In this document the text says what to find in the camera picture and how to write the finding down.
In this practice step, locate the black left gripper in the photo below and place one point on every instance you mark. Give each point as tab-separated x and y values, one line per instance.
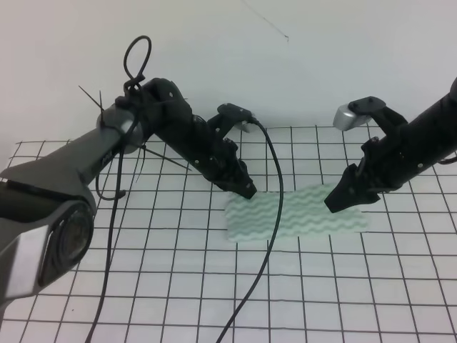
220	165

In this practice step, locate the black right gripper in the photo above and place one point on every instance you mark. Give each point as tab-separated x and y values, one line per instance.
387	164

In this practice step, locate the green white wavy towel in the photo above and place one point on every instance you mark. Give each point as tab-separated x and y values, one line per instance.
303	213

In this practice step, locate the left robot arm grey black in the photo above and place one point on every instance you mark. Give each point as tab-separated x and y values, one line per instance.
47	208

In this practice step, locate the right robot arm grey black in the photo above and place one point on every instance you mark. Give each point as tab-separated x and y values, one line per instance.
434	133

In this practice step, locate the white black-grid tablecloth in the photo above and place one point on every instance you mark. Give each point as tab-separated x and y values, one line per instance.
166	272

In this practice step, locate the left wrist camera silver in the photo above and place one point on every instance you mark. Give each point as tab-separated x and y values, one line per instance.
229	116

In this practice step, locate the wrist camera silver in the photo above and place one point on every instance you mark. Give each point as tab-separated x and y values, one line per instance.
229	116
359	112

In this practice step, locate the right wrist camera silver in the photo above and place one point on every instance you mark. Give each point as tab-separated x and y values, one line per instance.
359	112

